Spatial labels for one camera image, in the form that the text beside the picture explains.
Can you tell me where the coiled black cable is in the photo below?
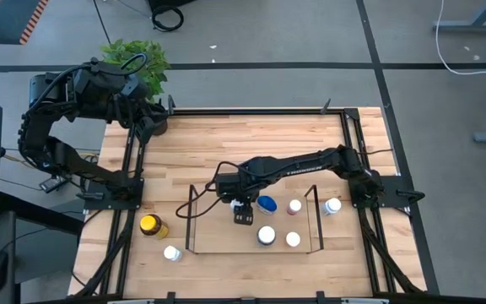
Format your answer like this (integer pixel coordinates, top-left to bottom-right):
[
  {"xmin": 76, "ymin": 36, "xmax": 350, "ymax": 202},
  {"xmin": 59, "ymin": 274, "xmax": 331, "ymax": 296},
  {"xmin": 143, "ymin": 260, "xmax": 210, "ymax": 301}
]
[{"xmin": 150, "ymin": 6, "xmax": 185, "ymax": 33}]

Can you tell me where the white floor cable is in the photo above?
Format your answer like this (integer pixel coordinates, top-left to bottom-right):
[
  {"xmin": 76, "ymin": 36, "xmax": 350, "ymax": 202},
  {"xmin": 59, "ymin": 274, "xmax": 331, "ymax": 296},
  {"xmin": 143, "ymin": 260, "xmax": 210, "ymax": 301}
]
[{"xmin": 435, "ymin": 0, "xmax": 486, "ymax": 77}]

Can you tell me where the grey metal table leg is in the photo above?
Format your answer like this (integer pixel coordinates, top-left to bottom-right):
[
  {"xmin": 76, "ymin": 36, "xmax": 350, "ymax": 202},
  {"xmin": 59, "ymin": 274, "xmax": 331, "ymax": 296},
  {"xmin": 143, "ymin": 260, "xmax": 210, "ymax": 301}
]
[{"xmin": 433, "ymin": 0, "xmax": 486, "ymax": 35}]

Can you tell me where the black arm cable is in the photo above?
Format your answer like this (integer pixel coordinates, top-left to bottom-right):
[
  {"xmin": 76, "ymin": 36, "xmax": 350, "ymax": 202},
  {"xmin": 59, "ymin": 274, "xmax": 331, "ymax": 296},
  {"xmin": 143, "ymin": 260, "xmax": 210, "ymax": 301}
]
[
  {"xmin": 175, "ymin": 161, "xmax": 238, "ymax": 220},
  {"xmin": 25, "ymin": 52, "xmax": 149, "ymax": 123}
]

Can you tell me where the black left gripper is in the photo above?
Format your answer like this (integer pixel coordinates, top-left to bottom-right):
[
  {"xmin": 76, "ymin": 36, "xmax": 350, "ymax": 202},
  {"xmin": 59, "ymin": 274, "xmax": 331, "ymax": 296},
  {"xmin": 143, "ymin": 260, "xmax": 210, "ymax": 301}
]
[{"xmin": 114, "ymin": 88, "xmax": 170, "ymax": 144}]

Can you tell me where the black metal table frame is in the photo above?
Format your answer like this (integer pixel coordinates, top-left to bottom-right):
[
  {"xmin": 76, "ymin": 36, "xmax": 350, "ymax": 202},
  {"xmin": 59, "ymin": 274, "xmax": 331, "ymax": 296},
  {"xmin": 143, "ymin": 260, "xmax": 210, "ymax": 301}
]
[{"xmin": 73, "ymin": 107, "xmax": 428, "ymax": 304}]

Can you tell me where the pink bottle white cap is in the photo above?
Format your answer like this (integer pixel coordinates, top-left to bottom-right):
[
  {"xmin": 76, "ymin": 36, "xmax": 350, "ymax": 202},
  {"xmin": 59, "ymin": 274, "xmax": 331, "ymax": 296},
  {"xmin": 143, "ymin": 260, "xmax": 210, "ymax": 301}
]
[{"xmin": 286, "ymin": 198, "xmax": 303, "ymax": 216}]

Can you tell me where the black power adapter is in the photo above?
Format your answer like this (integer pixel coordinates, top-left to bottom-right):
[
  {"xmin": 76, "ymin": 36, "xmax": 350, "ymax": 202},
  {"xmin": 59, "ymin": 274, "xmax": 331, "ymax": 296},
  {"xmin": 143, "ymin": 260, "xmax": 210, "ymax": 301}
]
[{"xmin": 39, "ymin": 176, "xmax": 69, "ymax": 193}]

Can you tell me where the white jar blue lid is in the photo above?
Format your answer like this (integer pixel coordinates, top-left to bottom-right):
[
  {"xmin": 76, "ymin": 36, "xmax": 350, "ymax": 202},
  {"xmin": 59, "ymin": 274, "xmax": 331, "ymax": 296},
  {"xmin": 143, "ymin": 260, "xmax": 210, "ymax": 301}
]
[{"xmin": 256, "ymin": 195, "xmax": 278, "ymax": 215}]

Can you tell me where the green label bottle white cap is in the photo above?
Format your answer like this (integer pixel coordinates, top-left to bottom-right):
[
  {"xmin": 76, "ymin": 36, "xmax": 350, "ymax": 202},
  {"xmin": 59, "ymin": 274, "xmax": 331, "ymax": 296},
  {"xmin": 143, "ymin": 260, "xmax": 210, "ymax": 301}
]
[{"xmin": 256, "ymin": 225, "xmax": 277, "ymax": 247}]

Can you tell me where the green potted plant black pot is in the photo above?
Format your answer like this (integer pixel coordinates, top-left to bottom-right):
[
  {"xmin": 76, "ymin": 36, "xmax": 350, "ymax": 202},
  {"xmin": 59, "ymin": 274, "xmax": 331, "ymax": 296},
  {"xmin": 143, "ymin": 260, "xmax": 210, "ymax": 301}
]
[{"xmin": 99, "ymin": 39, "xmax": 171, "ymax": 136}]

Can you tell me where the white bottle blue label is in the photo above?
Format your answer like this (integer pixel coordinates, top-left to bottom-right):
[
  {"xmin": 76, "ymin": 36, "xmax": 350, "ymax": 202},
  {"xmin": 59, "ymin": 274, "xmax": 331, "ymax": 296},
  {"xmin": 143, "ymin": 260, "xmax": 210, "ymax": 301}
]
[
  {"xmin": 163, "ymin": 245, "xmax": 183, "ymax": 263},
  {"xmin": 321, "ymin": 197, "xmax": 343, "ymax": 217}
]

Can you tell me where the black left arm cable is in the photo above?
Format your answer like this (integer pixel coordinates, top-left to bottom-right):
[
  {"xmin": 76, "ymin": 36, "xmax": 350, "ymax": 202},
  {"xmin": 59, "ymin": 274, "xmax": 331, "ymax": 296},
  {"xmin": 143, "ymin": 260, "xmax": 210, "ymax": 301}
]
[{"xmin": 25, "ymin": 52, "xmax": 149, "ymax": 123}]

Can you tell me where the amber bottle yellow cap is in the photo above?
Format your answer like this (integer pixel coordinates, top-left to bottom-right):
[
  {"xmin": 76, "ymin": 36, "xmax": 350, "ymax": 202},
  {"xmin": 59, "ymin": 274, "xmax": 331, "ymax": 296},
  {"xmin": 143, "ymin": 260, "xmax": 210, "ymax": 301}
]
[{"xmin": 139, "ymin": 214, "xmax": 170, "ymax": 241}]

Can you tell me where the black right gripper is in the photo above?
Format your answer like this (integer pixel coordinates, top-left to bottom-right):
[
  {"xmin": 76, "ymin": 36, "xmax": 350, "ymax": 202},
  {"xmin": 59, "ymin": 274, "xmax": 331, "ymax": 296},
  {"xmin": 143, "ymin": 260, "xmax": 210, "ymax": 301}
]
[{"xmin": 215, "ymin": 168, "xmax": 263, "ymax": 226}]

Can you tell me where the orange striped floor mat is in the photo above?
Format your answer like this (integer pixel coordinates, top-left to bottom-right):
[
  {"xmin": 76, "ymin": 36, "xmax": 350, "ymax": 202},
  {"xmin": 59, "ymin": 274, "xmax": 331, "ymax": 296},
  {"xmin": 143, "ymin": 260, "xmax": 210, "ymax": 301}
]
[{"xmin": 0, "ymin": 0, "xmax": 50, "ymax": 46}]

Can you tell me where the thin black floor cable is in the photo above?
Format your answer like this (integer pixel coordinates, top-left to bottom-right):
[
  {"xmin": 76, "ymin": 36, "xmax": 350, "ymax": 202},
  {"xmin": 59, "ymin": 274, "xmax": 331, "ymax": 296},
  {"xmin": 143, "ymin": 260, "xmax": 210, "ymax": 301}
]
[{"xmin": 92, "ymin": 0, "xmax": 112, "ymax": 45}]

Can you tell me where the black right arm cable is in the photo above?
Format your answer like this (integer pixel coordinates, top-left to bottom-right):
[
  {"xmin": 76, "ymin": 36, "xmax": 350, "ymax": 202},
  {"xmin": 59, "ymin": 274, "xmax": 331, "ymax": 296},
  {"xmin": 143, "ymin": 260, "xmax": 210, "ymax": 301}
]
[{"xmin": 175, "ymin": 161, "xmax": 238, "ymax": 220}]

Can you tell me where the dark side desk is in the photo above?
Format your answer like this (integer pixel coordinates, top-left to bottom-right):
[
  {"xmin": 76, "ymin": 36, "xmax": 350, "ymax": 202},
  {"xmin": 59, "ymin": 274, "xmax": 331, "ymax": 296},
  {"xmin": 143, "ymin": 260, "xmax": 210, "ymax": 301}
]
[{"xmin": 0, "ymin": 192, "xmax": 84, "ymax": 304}]

